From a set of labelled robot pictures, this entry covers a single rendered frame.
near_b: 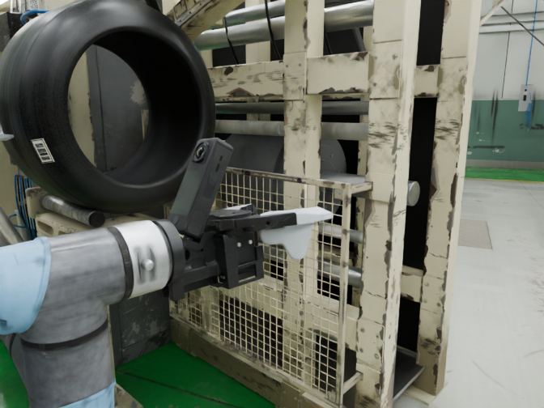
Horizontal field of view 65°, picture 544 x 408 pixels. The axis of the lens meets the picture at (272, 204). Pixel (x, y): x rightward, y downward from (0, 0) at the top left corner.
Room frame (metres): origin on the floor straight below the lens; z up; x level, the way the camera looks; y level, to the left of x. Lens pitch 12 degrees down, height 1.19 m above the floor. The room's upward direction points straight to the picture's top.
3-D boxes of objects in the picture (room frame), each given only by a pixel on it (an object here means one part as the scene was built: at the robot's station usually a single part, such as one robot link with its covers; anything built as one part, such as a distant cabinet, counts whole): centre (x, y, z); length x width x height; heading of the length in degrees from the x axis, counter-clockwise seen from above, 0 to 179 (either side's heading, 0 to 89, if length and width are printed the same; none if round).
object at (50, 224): (1.24, 0.61, 0.83); 0.36 x 0.09 x 0.06; 47
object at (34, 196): (1.47, 0.64, 0.90); 0.40 x 0.03 x 0.10; 137
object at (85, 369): (0.38, 0.21, 0.94); 0.11 x 0.08 x 0.11; 41
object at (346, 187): (1.43, 0.12, 0.65); 0.90 x 0.02 x 0.70; 47
